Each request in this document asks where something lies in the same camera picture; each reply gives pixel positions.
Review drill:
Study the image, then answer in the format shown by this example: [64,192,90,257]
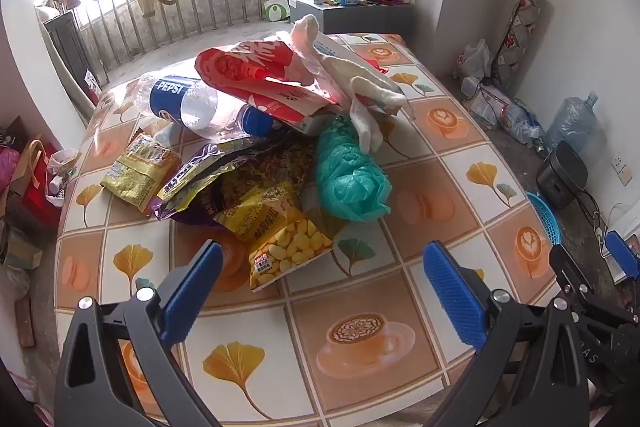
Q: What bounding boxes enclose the dark wooden panel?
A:
[42,12,108,90]

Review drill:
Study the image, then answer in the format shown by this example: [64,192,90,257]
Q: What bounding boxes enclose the blue plastic basket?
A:
[526,192,563,248]

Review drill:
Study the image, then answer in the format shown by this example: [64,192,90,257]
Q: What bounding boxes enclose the red snack bag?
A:
[195,41,351,135]

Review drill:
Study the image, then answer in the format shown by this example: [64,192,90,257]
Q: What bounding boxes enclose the white water dispenser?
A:
[600,202,640,260]

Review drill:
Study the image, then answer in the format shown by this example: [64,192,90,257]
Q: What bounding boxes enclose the red gift bag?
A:
[10,139,63,233]

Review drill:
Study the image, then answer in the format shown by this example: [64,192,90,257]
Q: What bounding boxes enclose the folded patterned mat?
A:
[492,0,546,100]

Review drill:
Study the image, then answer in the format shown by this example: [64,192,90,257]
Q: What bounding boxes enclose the black rice cooker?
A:
[536,141,591,210]

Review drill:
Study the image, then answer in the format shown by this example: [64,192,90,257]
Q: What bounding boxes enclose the white plastic bag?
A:
[454,39,493,95]

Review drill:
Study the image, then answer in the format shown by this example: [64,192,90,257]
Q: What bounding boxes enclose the clear cola bottle blue label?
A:
[135,69,276,142]

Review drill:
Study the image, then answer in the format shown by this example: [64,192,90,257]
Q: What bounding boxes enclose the white green paper bag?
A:
[263,0,291,24]

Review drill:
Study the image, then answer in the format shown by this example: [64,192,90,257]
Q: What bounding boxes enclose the white cloth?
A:
[276,14,417,154]

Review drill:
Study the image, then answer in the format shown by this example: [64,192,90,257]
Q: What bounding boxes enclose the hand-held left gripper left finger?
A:
[54,239,224,427]

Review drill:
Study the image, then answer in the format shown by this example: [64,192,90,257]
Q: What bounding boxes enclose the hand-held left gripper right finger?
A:
[423,241,601,427]

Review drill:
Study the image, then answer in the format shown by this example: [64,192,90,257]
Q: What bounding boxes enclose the patterned tablecloth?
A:
[54,33,556,427]

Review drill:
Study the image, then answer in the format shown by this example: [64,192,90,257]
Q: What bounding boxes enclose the teal plastic bag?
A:
[315,114,393,223]

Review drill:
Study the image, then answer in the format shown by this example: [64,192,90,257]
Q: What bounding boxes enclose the small cardboard box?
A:
[0,227,45,270]

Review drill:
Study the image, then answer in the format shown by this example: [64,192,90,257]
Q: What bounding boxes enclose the purple snack bag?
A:
[150,142,321,228]

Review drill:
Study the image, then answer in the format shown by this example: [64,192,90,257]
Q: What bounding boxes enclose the yellow corn snack packet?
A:
[215,181,335,293]

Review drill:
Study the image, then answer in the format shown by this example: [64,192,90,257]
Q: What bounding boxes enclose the black power cable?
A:
[575,189,608,238]

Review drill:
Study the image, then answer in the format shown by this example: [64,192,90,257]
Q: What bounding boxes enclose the yellow green snack packet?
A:
[100,132,182,214]

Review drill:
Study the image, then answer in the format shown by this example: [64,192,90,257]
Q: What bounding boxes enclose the blue water jug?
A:
[542,92,599,158]

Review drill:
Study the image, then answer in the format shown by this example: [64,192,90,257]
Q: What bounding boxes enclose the wall socket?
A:
[611,153,633,185]

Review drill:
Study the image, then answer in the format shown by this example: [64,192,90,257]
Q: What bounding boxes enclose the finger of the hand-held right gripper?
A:
[550,245,640,330]
[606,231,640,283]

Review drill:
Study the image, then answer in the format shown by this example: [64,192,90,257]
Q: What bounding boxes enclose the grey cabinet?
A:
[289,0,415,36]

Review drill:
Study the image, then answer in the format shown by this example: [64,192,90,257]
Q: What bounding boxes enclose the pile of floor packaging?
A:
[470,84,546,148]

